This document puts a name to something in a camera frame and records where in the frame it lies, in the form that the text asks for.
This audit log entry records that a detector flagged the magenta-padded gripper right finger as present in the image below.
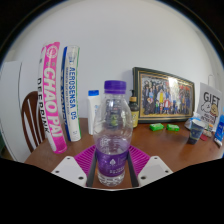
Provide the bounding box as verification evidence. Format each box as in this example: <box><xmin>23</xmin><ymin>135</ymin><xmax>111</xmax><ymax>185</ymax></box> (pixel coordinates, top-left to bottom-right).
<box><xmin>126</xmin><ymin>145</ymin><xmax>174</xmax><ymax>188</ymax></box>

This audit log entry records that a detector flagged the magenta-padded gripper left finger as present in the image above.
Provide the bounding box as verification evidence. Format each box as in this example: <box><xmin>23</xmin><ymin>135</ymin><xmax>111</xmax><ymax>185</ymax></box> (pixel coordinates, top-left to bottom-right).
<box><xmin>51</xmin><ymin>145</ymin><xmax>98</xmax><ymax>188</ymax></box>

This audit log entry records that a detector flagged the clear purple-capped water bottle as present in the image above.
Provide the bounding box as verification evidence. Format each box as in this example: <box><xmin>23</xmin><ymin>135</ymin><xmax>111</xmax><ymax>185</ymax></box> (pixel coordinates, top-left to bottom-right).
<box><xmin>92</xmin><ymin>79</ymin><xmax>134</xmax><ymax>188</ymax></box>

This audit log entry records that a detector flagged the small green pack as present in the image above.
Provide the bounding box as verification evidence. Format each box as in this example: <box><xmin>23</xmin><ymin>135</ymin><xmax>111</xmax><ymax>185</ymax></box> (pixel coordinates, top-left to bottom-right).
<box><xmin>166</xmin><ymin>123</ymin><xmax>180</xmax><ymax>132</ymax></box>
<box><xmin>149</xmin><ymin>122</ymin><xmax>165</xmax><ymax>132</ymax></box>

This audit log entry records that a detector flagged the blue patterned mug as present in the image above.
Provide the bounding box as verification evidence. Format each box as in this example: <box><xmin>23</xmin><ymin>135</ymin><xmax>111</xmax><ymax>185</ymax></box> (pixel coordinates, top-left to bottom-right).
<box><xmin>186</xmin><ymin>118</ymin><xmax>207</xmax><ymax>145</ymax></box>

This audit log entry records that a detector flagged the amber pump bottle yellow label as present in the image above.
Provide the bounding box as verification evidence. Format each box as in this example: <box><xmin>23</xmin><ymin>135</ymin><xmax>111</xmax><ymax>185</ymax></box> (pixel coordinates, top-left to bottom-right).
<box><xmin>128</xmin><ymin>89</ymin><xmax>140</xmax><ymax>129</ymax></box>

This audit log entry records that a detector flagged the blue tissue pack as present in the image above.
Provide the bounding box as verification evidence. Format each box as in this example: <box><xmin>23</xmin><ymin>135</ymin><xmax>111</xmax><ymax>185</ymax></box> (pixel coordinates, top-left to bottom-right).
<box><xmin>184</xmin><ymin>112</ymin><xmax>204</xmax><ymax>131</ymax></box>

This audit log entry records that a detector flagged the white bottle with blue cap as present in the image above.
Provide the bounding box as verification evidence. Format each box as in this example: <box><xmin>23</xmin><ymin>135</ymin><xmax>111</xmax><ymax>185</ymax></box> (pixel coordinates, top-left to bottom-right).
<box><xmin>87</xmin><ymin>89</ymin><xmax>101</xmax><ymax>136</ymax></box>

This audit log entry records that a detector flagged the dark wooden chair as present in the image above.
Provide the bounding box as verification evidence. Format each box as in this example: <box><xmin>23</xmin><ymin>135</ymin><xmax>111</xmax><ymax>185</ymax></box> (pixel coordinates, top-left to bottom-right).
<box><xmin>21</xmin><ymin>90</ymin><xmax>46</xmax><ymax>154</ymax></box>

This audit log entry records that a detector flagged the white remote control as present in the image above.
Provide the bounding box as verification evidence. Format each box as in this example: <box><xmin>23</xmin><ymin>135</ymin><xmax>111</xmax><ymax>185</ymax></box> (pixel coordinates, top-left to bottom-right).
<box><xmin>213</xmin><ymin>137</ymin><xmax>223</xmax><ymax>148</ymax></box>

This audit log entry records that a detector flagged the pink shuttlecock tube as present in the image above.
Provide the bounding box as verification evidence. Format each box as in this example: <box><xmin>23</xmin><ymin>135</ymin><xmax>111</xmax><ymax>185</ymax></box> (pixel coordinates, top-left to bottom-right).
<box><xmin>37</xmin><ymin>41</ymin><xmax>68</xmax><ymax>155</ymax></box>

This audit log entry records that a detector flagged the green white shuttlecock tube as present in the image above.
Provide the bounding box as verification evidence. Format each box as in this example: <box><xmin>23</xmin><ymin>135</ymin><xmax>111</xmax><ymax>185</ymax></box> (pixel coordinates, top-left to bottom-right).
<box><xmin>60</xmin><ymin>45</ymin><xmax>82</xmax><ymax>142</ymax></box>

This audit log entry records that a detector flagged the framed group picture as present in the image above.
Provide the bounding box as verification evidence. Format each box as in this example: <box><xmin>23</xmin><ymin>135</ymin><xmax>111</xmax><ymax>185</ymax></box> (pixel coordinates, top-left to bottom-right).
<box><xmin>132</xmin><ymin>66</ymin><xmax>196</xmax><ymax>124</ymax></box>

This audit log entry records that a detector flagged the white printed paper gift bag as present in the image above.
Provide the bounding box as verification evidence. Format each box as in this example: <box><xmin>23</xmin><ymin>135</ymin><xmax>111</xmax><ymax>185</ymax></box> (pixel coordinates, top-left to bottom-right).
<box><xmin>195</xmin><ymin>74</ymin><xmax>223</xmax><ymax>124</ymax></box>

